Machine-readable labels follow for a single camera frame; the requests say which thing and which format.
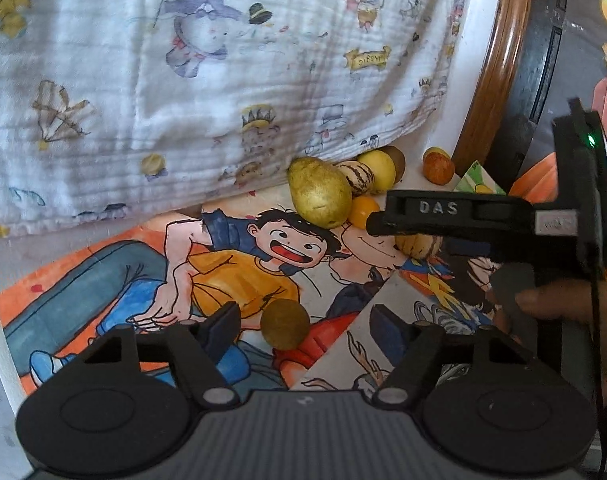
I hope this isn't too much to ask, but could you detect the yellow lemon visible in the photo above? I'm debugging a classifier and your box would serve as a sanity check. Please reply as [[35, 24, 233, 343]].
[[357, 150, 397, 193]]

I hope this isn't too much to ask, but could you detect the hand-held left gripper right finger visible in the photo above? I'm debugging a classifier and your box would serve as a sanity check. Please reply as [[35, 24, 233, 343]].
[[369, 304, 534, 408]]

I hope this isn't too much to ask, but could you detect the orange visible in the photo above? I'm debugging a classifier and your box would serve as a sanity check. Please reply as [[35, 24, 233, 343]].
[[347, 196, 381, 231]]

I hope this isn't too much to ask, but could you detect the person's right hand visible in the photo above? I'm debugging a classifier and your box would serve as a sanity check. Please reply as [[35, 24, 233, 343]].
[[516, 280, 607, 411]]

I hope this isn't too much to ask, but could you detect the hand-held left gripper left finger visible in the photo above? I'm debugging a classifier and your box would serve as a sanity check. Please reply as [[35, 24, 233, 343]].
[[78, 302, 242, 408]]

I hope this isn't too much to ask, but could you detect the comic drawing sheet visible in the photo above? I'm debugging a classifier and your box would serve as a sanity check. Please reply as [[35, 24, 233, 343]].
[[288, 255, 514, 391]]

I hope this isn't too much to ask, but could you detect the red orange peach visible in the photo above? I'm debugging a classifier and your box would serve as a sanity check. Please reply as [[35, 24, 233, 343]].
[[423, 154, 455, 183]]

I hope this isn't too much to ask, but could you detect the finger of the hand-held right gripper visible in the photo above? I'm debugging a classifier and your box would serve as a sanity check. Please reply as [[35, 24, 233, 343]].
[[367, 209, 447, 241]]

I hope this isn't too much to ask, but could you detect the curved wooden frame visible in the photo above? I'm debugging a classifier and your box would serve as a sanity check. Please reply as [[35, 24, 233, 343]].
[[453, 0, 537, 176]]

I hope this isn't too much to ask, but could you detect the green yellow pear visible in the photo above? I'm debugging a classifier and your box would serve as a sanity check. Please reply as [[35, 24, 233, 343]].
[[288, 156, 354, 228]]

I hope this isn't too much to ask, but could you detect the cartoon figure poster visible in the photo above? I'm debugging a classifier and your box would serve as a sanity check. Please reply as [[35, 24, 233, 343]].
[[0, 200, 494, 396]]

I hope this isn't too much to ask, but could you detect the black curved panel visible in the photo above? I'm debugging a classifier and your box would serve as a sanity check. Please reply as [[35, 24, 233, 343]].
[[503, 0, 571, 181]]

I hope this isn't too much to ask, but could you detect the white printed blanket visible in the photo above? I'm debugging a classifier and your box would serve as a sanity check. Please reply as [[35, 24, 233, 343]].
[[0, 0, 477, 238]]

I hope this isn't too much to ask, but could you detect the brown kiwi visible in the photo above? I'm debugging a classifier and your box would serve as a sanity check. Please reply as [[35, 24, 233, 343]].
[[260, 298, 310, 350], [386, 146, 407, 181]]

